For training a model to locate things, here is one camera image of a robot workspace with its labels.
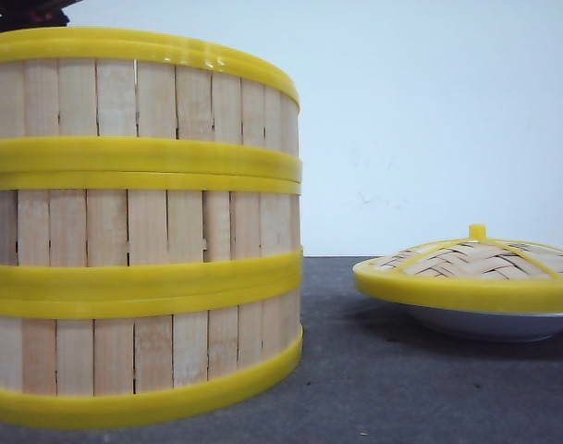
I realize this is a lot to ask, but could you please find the bamboo steamer basket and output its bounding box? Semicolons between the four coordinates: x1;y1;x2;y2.
0;27;301;194
0;250;302;429
0;137;304;288

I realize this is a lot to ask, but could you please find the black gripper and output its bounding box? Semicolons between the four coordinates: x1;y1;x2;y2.
0;0;80;32

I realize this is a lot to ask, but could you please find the white shallow plate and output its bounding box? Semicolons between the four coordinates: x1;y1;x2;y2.
373;299;563;343

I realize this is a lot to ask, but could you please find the woven bamboo steamer lid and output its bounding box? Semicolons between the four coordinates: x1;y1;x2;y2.
353;224;563;315

